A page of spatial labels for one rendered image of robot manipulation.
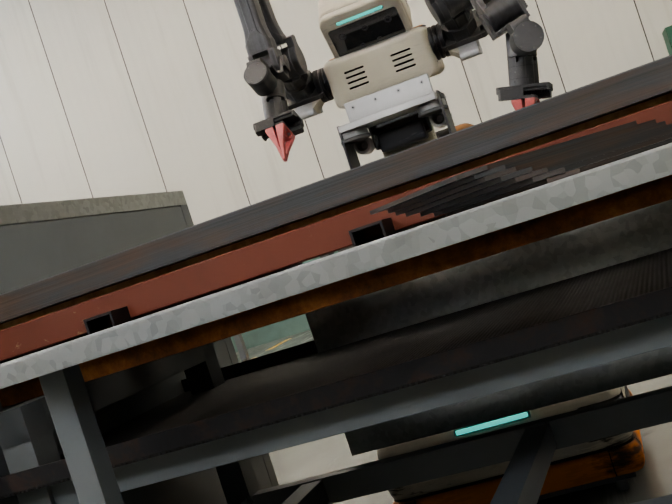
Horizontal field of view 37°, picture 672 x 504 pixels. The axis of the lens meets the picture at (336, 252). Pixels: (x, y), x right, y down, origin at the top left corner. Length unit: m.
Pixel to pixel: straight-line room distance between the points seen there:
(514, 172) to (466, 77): 10.79
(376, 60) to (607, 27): 9.40
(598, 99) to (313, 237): 0.44
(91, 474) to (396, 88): 1.38
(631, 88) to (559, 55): 10.45
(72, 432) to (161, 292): 0.27
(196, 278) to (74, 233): 0.78
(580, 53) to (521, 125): 10.44
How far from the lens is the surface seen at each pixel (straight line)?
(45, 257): 2.15
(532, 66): 1.98
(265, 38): 2.36
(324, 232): 1.44
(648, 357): 2.19
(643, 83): 1.37
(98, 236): 2.34
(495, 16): 1.98
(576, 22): 11.85
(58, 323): 1.65
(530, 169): 1.08
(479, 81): 11.85
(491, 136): 1.38
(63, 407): 1.42
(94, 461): 1.42
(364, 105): 2.50
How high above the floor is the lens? 0.75
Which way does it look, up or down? level
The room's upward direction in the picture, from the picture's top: 18 degrees counter-clockwise
